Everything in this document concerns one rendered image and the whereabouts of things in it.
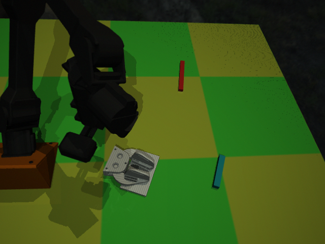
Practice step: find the teal rectangular bar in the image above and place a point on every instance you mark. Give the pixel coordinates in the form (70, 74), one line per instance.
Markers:
(218, 173)

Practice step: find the dark red long bar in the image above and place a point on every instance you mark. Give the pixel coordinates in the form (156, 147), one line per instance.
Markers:
(181, 75)

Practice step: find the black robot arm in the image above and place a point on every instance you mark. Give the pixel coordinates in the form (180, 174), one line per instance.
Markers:
(94, 46)

